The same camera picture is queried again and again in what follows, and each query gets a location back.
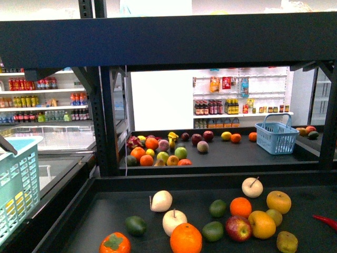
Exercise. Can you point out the yellow lemon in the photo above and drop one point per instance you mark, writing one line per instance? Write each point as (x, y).
(16, 205)

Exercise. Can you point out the orange on far shelf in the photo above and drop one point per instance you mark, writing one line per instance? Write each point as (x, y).
(151, 143)

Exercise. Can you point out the green apple far shelf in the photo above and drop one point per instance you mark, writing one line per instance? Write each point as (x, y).
(181, 153)

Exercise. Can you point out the pink peach far shelf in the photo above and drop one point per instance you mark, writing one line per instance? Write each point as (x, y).
(203, 147)

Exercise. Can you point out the red apple far shelf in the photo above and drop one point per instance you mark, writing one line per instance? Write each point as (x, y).
(208, 136)

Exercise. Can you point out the yellow lemon far shelf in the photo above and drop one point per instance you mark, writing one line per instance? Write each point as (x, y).
(226, 136)

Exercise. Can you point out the white condiment shelf unit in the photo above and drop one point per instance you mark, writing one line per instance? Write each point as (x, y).
(225, 98)

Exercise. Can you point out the orange tangerine far shelf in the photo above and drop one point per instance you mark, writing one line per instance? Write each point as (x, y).
(236, 138)

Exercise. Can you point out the black metal display shelf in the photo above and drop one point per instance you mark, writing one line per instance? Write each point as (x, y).
(158, 55)

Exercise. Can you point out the white beverage shelf unit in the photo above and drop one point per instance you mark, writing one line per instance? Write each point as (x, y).
(59, 97)

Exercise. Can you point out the white pear at left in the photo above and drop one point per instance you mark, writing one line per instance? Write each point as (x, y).
(161, 201)

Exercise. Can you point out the white pear in middle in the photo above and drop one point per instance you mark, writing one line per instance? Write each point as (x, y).
(172, 219)

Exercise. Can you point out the dark green lime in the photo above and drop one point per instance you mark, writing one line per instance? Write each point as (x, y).
(217, 208)

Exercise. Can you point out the white pear with stem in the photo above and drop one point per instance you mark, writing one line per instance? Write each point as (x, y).
(252, 187)

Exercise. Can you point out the glass top chest freezer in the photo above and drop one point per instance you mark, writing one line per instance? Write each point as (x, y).
(64, 146)

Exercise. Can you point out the dark green avocado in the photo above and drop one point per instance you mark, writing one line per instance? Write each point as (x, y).
(135, 226)

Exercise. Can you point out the orange fruit near front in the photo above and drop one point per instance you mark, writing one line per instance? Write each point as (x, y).
(240, 207)

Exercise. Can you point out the light blue far basket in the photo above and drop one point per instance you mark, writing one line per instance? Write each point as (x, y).
(275, 137)

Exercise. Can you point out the large front orange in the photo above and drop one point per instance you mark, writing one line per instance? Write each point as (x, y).
(186, 238)

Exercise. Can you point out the green lime front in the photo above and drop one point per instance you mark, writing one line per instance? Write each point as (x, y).
(213, 231)

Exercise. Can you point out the red yellow apple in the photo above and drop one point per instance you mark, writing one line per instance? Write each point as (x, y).
(238, 228)

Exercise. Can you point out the orange persimmon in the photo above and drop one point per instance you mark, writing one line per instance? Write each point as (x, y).
(115, 242)

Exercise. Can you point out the yellow apple at right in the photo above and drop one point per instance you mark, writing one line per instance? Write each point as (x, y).
(279, 200)

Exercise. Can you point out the large yellow orange apple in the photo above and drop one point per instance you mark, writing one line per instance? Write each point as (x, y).
(263, 226)

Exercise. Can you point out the small yellow green fruit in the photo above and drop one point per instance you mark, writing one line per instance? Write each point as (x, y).
(276, 216)

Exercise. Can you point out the teal plastic shopping basket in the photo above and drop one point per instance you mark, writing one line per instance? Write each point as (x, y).
(19, 173)

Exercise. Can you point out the brownish green kiwi fruit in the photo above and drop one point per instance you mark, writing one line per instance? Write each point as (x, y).
(287, 242)

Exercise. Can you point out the red chili pepper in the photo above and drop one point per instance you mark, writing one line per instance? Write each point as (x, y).
(330, 222)

